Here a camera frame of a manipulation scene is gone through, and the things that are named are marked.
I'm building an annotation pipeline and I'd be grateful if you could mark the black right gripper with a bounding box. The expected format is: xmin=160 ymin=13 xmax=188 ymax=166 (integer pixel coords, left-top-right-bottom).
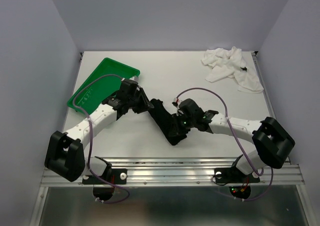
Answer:
xmin=168 ymin=112 xmax=195 ymax=137

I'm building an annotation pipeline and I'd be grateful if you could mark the black t shirt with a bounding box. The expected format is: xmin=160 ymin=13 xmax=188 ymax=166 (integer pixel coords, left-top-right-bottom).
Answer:
xmin=148 ymin=98 xmax=187 ymax=146

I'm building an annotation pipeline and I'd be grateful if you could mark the green plastic tray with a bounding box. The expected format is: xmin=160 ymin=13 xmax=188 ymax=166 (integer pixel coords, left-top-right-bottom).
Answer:
xmin=67 ymin=57 xmax=140 ymax=114

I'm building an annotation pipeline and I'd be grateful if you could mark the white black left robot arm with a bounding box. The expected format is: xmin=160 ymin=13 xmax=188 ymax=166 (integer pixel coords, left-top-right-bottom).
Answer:
xmin=44 ymin=85 xmax=153 ymax=182

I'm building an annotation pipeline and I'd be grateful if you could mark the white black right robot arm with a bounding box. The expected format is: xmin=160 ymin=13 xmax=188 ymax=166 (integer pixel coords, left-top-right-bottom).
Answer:
xmin=169 ymin=110 xmax=296 ymax=181

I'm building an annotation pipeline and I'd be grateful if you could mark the white t shirt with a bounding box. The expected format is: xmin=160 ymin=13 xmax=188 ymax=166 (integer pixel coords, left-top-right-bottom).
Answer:
xmin=201 ymin=46 xmax=264 ymax=94

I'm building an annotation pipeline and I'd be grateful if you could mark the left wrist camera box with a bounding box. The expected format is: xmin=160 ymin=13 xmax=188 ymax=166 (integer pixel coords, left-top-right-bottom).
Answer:
xmin=118 ymin=78 xmax=138 ymax=98

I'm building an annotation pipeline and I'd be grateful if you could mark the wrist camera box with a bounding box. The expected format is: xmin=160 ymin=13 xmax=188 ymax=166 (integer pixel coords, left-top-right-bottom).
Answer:
xmin=118 ymin=78 xmax=138 ymax=98
xmin=176 ymin=98 xmax=204 ymax=119

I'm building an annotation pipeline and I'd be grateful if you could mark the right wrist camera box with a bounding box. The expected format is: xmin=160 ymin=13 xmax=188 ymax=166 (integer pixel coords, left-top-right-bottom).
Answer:
xmin=176 ymin=98 xmax=204 ymax=119

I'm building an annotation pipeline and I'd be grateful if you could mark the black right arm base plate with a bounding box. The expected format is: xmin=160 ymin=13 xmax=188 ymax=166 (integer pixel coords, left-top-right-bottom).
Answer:
xmin=211 ymin=167 xmax=260 ymax=186

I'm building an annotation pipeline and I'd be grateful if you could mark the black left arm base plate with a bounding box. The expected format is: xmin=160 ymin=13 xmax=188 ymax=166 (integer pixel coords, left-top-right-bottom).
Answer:
xmin=82 ymin=168 xmax=128 ymax=185

